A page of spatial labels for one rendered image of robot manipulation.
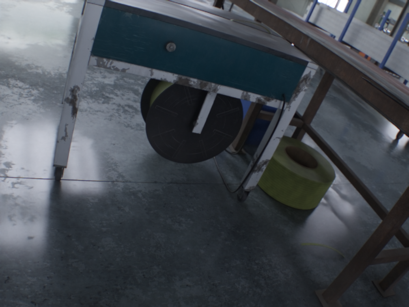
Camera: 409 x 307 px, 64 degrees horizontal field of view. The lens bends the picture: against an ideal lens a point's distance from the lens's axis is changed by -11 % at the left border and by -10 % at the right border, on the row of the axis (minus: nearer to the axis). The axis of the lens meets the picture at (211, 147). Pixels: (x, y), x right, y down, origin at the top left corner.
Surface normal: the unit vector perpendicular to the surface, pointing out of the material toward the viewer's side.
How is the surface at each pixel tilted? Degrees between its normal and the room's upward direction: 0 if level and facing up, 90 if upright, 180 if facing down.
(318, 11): 90
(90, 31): 90
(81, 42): 90
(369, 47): 90
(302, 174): 0
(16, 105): 0
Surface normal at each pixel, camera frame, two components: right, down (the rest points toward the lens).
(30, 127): 0.36, -0.81
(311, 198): 0.26, 0.56
